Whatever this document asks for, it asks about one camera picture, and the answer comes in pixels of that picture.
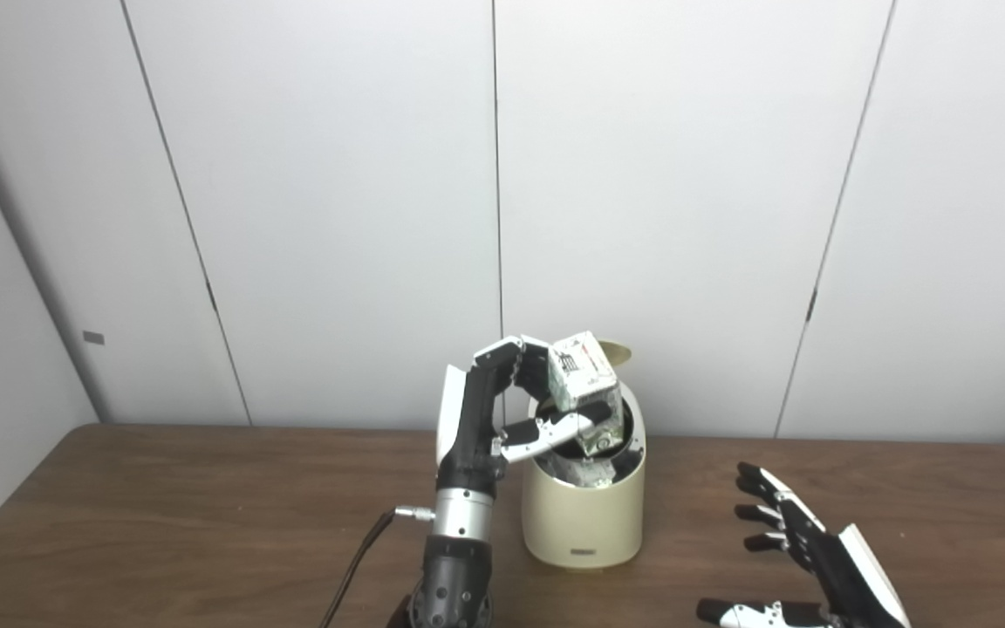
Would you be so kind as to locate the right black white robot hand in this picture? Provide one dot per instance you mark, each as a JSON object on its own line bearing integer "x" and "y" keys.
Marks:
{"x": 847, "y": 576}

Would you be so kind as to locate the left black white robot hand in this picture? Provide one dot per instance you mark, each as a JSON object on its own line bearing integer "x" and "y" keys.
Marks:
{"x": 468, "y": 427}

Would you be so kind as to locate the green white milk carton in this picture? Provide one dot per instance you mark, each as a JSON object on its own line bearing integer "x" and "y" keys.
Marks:
{"x": 583, "y": 371}

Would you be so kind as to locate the round cream bin lid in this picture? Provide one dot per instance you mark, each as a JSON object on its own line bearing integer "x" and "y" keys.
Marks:
{"x": 618, "y": 353}

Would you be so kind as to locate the cream-colored bin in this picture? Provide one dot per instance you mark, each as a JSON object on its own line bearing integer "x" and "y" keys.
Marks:
{"x": 581, "y": 519}

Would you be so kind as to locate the black panel joint clip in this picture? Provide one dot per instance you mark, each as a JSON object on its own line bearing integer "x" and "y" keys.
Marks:
{"x": 212, "y": 296}
{"x": 811, "y": 305}

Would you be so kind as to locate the small gray wall label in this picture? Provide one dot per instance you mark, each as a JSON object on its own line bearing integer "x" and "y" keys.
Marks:
{"x": 93, "y": 337}

